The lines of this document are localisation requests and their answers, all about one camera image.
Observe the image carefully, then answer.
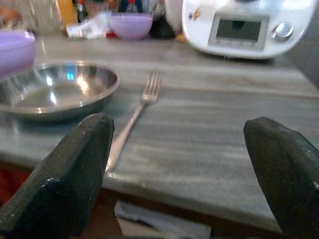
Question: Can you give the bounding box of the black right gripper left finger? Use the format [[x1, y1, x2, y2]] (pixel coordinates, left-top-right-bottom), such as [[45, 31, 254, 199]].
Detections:
[[0, 112, 115, 239]]

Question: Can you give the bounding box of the white kitchen cooking machine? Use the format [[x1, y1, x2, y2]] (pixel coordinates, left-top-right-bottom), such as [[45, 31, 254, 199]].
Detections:
[[181, 0, 318, 60]]

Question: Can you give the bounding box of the stainless steel plate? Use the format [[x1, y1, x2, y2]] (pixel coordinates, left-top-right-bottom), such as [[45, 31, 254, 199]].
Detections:
[[0, 61, 122, 122]]

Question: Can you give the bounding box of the dark bottle with red cap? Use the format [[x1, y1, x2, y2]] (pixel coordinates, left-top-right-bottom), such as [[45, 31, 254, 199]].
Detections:
[[124, 0, 139, 13]]

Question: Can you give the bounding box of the silver metal fork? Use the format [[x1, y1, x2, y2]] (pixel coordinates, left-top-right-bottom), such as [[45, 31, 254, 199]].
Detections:
[[105, 70, 161, 172]]

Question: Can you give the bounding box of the small purple plastic bowl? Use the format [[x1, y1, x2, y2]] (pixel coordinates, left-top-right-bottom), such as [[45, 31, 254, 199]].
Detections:
[[109, 12, 154, 40]]

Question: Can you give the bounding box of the large purple plastic bowl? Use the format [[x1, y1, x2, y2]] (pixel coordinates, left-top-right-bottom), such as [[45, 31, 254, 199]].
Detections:
[[0, 29, 37, 77]]

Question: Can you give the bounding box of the crumpled white paper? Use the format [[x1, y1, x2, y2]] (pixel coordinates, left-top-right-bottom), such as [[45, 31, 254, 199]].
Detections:
[[66, 11, 113, 40]]

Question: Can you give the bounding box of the clear glass jar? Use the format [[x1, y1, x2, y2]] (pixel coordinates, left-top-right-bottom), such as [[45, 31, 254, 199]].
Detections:
[[21, 0, 63, 35]]

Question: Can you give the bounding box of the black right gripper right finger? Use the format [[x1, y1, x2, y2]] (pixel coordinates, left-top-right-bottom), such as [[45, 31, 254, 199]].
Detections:
[[243, 117, 319, 239]]

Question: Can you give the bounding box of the white cloth under table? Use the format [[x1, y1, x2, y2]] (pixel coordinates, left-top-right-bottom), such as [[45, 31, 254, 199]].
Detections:
[[114, 201, 212, 239]]

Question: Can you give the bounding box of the yellow package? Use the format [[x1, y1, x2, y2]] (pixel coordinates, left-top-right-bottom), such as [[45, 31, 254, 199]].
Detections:
[[57, 0, 78, 30]]

